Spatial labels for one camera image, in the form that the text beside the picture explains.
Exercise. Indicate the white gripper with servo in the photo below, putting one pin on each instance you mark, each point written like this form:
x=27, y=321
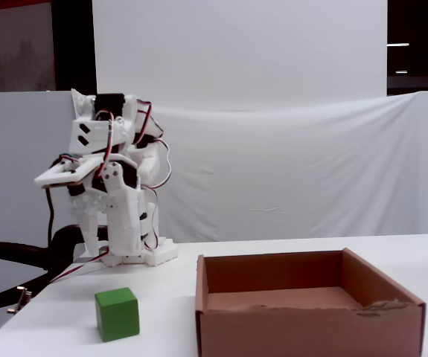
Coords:
x=121, y=197

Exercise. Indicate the green cube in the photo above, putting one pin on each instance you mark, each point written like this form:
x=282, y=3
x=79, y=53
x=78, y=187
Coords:
x=118, y=316

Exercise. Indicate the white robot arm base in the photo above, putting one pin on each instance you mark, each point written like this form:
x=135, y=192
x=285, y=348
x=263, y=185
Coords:
x=161, y=253

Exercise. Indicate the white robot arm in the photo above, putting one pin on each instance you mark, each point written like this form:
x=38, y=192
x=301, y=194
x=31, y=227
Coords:
x=98, y=130

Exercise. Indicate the brown cardboard box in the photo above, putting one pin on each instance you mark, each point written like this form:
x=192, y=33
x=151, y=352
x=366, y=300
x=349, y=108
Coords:
x=310, y=331

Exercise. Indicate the large black clamp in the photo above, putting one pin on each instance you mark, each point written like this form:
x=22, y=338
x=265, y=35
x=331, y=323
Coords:
x=61, y=245

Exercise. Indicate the grey partition panel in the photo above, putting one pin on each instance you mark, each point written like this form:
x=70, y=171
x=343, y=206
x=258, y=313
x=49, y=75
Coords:
x=12, y=148

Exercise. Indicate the white cloth backdrop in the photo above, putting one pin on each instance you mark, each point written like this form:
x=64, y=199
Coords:
x=292, y=167

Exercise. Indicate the dark brown door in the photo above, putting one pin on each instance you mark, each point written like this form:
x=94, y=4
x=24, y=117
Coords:
x=16, y=48

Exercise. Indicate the white backdrop board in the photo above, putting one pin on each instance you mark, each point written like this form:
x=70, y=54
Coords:
x=236, y=48

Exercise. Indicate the white framed wrist camera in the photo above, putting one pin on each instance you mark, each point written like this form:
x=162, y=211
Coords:
x=55, y=179

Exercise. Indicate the small metal bracket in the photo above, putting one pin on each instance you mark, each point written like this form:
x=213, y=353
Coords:
x=22, y=297

